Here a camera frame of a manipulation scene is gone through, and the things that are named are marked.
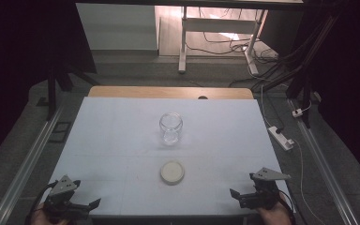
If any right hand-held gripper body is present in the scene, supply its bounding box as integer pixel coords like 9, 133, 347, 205
239, 167, 293, 211

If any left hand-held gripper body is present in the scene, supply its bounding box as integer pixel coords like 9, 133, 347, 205
42, 174, 91, 223

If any white round jar lid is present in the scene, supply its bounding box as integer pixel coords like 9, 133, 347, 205
159, 159, 186, 186

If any clear glass jar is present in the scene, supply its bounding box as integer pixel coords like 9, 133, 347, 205
158, 112, 184, 146

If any person's right hand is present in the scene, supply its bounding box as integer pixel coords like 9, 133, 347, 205
257, 192, 294, 225

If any person's left hand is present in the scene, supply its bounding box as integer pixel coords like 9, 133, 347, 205
30, 202, 71, 225

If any white power strip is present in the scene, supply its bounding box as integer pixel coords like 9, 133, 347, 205
267, 125, 295, 152

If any white table sheet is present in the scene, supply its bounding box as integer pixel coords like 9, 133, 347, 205
42, 96, 292, 218

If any black metal stand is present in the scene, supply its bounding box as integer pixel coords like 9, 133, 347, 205
251, 12, 341, 129
37, 60, 102, 122

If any wooden table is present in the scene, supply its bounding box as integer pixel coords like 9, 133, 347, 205
87, 85, 255, 100

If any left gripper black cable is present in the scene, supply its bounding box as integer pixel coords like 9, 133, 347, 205
23, 179, 60, 225

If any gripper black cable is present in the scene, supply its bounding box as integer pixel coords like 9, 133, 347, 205
23, 179, 60, 225
277, 191, 297, 225

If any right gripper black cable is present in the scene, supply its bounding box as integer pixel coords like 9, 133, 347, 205
277, 191, 297, 225

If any white power strip cable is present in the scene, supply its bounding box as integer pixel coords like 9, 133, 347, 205
289, 137, 327, 225

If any aluminium floor rail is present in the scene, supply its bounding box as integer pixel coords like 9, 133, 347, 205
287, 97, 360, 225
0, 104, 64, 225

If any black rectangular frame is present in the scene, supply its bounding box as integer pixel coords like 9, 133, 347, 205
48, 121, 73, 144

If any bundle of black floor cables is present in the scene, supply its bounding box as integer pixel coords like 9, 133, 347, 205
186, 7, 282, 88

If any white desk frame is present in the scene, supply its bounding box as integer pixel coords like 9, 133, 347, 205
177, 6, 268, 76

